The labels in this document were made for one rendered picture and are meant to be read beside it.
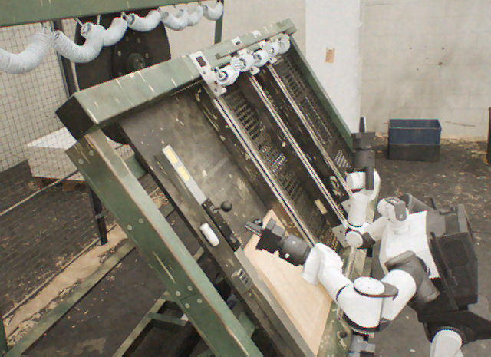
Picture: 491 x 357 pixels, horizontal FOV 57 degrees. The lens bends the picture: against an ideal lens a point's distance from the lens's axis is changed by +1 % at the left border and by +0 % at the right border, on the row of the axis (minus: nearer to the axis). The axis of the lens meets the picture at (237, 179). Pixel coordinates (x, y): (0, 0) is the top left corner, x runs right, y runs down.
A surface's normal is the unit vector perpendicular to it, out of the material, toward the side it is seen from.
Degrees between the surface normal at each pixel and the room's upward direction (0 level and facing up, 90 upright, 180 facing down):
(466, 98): 90
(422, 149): 90
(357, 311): 79
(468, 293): 90
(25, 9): 90
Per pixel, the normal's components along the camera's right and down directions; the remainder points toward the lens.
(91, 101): 0.76, -0.42
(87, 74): 0.93, 0.08
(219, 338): -0.36, 0.39
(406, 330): -0.07, -0.92
